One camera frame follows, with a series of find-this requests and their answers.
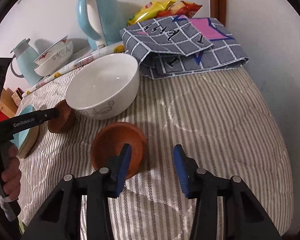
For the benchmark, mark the yellow chips bag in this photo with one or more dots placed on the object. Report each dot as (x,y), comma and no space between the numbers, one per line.
(150,10)

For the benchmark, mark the wooden chair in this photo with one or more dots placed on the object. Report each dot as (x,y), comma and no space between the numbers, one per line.
(7,105)

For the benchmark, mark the patterned book box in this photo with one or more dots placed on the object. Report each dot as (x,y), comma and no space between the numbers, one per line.
(17,96)

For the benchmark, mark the blue patterned porcelain bowl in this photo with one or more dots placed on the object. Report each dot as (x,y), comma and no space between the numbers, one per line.
(51,51)

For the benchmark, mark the light blue electric kettle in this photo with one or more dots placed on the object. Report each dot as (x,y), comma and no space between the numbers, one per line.
(101,21)

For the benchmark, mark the red paper bag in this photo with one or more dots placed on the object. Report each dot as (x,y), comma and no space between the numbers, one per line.
(4,115)

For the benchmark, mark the large white bowl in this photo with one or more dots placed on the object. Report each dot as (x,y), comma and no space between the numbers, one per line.
(105,87)

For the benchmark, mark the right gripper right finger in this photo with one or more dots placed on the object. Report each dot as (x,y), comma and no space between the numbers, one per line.
(199,184)

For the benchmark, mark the brown clay saucer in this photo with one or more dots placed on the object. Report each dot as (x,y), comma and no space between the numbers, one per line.
(109,141)
(65,119)

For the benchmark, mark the brown wooden door frame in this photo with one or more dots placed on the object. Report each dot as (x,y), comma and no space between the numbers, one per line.
(217,0)

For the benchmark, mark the person's left hand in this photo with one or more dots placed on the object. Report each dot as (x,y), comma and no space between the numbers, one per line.
(12,175)

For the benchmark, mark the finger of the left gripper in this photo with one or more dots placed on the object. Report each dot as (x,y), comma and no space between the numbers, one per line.
(41,116)

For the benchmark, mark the striped quilted cover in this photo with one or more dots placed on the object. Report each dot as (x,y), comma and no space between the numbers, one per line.
(221,120)

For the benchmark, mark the light blue thermos jug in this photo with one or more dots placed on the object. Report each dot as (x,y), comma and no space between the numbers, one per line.
(25,56)

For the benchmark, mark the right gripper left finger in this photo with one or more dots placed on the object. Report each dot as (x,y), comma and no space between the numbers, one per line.
(103,184)

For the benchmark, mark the rolled fruit-print table mat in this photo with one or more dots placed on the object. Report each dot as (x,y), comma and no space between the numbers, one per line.
(80,62)

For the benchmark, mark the grey checked folded cloth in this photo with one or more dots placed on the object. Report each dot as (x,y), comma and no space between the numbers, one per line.
(177,45)

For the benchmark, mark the white scroll-pattern bowl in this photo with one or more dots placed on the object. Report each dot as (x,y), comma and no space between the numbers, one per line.
(56,61)

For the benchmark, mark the green square plate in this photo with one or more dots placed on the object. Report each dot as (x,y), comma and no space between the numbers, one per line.
(27,139)

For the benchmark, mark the red snack bag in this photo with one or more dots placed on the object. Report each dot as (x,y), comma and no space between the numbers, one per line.
(188,9)

